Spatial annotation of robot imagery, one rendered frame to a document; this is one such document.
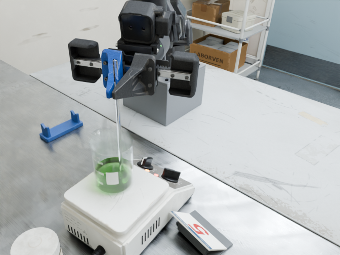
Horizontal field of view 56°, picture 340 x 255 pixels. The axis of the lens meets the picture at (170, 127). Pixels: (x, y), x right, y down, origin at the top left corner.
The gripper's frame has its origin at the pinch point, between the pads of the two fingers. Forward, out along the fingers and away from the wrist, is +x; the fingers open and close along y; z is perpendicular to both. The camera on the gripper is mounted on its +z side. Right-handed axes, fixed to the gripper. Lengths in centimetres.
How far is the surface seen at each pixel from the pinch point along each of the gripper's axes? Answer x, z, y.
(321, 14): -283, -54, 85
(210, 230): 0.0, -25.1, 14.8
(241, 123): -35.9, -25.8, 18.5
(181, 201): -3.0, -22.9, 9.2
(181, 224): 1.6, -23.2, 10.0
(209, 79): -60, -26, 7
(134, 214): 6.7, -16.7, 3.8
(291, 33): -292, -77, 65
